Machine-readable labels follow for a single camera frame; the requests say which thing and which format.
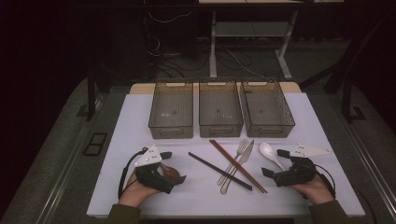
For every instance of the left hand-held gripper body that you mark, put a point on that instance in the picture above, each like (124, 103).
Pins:
(152, 177)

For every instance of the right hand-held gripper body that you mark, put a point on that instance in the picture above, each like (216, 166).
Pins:
(295, 174)

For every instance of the red-brown wooden spoon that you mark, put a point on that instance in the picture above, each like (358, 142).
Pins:
(171, 173)

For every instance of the white ceramic spoon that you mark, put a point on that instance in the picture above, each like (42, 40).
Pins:
(267, 151)

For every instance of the silver metal knife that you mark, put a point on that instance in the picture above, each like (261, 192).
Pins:
(247, 153)

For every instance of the black chopstick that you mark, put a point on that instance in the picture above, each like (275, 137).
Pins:
(219, 169)

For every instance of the transparent brown plastic bin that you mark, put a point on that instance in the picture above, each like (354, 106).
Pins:
(267, 109)
(171, 112)
(220, 109)

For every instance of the person's right hand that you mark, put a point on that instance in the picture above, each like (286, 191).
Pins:
(314, 189)

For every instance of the person's left hand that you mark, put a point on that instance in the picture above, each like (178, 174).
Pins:
(134, 194)

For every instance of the white table mat board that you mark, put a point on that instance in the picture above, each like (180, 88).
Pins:
(199, 205)

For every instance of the silver metal fork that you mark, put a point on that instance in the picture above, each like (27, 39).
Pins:
(243, 148)

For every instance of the black metal stand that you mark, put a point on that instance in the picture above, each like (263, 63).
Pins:
(91, 99)
(347, 102)

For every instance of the black floor socket frame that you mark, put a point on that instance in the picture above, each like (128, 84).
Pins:
(95, 143)

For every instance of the metal floor rail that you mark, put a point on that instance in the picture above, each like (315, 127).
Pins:
(62, 174)
(370, 168)

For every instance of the white metal desk frame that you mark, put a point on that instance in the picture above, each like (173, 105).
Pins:
(213, 46)

